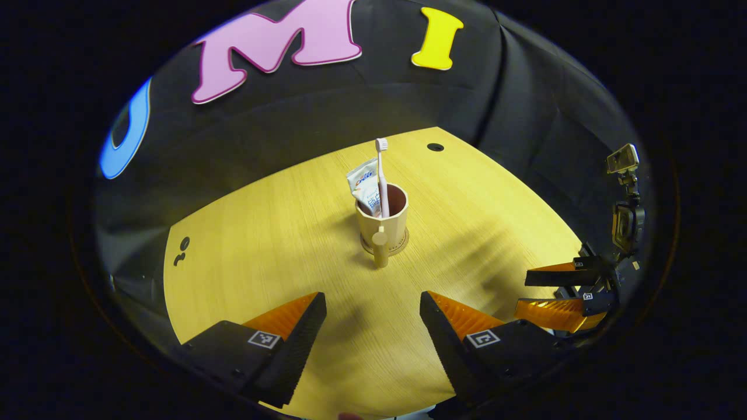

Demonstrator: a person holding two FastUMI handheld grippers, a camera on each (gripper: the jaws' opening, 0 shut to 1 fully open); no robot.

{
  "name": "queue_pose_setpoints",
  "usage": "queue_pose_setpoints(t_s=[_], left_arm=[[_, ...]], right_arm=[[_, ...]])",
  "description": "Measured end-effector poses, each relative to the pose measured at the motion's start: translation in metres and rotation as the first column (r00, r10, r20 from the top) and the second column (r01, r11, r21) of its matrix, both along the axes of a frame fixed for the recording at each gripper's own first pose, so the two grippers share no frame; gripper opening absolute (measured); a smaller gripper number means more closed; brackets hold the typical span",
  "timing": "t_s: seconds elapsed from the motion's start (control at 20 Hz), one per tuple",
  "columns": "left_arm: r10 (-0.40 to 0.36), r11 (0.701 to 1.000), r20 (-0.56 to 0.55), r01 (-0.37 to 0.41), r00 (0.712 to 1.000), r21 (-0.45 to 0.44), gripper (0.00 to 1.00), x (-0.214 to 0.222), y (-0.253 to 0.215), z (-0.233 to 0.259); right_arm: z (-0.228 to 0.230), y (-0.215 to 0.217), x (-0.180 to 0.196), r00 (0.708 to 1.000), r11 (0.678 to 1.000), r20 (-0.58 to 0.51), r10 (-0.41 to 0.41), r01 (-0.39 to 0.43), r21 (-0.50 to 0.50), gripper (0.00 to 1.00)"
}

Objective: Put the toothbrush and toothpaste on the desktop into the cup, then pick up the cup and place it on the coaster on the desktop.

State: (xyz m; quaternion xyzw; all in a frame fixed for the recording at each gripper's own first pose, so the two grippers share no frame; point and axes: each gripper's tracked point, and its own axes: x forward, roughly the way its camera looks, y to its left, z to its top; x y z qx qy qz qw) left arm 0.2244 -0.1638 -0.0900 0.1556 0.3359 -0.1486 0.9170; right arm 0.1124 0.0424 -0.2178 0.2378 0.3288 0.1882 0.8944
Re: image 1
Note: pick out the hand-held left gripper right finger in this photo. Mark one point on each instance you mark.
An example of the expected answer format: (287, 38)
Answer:
(446, 344)

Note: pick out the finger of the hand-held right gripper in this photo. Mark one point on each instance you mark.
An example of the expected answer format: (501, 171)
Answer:
(560, 275)
(554, 314)

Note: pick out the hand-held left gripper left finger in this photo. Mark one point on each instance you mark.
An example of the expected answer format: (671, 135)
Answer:
(292, 356)

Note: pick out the round brown coaster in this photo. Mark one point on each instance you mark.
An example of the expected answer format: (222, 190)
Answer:
(402, 244)

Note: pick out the beige cup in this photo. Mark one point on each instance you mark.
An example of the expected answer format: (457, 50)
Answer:
(385, 230)

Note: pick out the pink toothbrush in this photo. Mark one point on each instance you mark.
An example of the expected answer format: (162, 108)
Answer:
(383, 181)

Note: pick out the white toothpaste tube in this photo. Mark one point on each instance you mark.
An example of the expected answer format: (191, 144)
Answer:
(363, 181)

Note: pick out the wooden desktop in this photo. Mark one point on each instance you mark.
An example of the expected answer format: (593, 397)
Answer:
(262, 262)

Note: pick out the black backdrop cloth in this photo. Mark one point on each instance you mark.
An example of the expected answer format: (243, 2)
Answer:
(408, 99)

